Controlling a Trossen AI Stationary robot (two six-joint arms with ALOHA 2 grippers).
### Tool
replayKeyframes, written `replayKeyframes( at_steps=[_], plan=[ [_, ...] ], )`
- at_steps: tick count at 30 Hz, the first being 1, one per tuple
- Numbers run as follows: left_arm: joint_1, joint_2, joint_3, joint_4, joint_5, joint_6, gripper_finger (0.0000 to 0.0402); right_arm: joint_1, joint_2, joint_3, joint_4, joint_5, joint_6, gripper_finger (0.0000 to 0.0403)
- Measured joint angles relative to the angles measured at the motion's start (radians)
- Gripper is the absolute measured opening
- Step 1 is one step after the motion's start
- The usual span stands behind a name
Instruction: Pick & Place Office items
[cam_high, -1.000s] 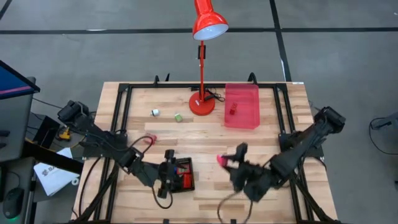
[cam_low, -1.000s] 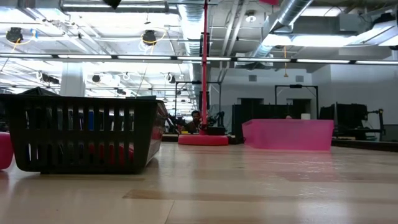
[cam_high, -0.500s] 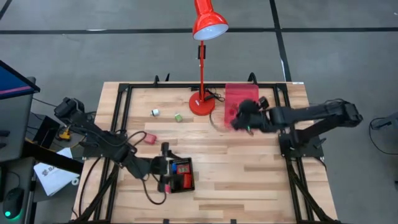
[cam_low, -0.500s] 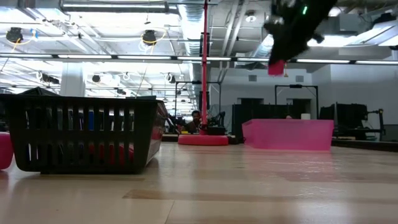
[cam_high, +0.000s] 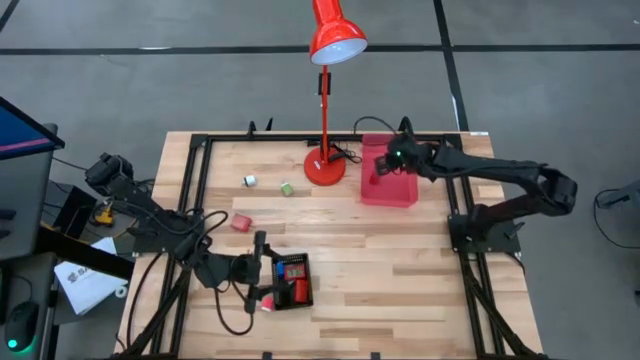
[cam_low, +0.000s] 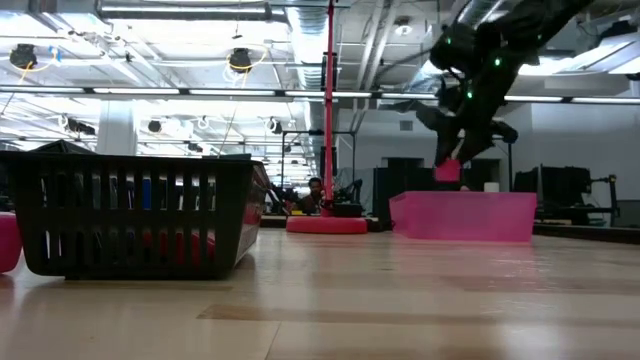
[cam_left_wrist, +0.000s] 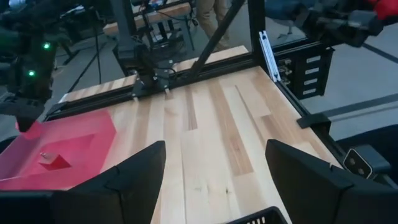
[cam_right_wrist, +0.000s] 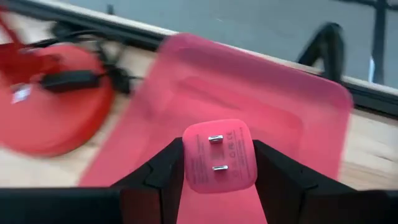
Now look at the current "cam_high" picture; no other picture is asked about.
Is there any black mesh basket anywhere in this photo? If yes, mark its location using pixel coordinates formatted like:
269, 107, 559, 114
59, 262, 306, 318
271, 252, 315, 312

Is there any black aluminium table frame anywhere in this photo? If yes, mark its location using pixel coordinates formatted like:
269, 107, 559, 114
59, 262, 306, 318
112, 130, 546, 360

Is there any red cube charger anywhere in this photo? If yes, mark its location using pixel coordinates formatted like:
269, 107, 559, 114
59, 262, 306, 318
229, 213, 254, 233

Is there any white paper booklet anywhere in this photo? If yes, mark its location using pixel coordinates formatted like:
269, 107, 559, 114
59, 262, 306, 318
53, 236, 130, 317

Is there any red desk lamp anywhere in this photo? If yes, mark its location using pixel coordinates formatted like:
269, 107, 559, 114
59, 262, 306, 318
303, 0, 369, 188

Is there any pink translucent bin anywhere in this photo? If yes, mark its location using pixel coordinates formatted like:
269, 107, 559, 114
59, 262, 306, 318
360, 133, 420, 209

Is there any black box under desk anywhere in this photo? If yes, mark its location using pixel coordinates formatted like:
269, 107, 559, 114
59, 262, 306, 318
43, 180, 99, 240

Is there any grey chair base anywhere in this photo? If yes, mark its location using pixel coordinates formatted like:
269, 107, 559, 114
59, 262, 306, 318
594, 179, 640, 222

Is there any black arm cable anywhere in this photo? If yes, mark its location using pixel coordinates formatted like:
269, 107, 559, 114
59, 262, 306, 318
352, 115, 402, 139
213, 287, 255, 337

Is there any black desk surface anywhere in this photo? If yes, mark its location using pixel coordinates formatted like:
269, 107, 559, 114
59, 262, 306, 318
0, 252, 59, 360

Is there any computer monitor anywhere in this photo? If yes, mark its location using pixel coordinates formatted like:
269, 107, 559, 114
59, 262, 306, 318
0, 96, 67, 162

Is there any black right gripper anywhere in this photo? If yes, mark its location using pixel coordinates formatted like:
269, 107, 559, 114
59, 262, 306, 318
374, 133, 435, 178

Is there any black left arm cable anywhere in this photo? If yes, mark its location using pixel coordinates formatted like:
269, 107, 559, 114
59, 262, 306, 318
213, 287, 255, 337

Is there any red rectangular box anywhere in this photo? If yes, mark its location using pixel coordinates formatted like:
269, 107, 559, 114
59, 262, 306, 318
293, 278, 311, 305

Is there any red pocket calculator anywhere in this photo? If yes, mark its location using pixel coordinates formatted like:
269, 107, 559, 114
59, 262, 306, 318
283, 262, 308, 281

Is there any black desk crossbar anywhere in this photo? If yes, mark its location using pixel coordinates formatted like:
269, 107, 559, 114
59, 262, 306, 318
37, 227, 135, 281

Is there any black computer mouse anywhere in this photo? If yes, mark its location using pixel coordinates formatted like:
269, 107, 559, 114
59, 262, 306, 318
3, 300, 40, 353

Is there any yellow cable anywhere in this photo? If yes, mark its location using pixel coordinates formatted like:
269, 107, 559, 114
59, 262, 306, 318
91, 199, 117, 229

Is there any black lamp cable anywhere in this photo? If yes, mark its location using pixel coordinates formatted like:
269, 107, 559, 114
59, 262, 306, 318
331, 141, 363, 166

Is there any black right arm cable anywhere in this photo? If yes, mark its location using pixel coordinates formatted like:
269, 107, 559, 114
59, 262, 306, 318
352, 115, 402, 139

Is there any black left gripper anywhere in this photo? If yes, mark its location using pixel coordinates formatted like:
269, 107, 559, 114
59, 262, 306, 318
218, 229, 278, 315

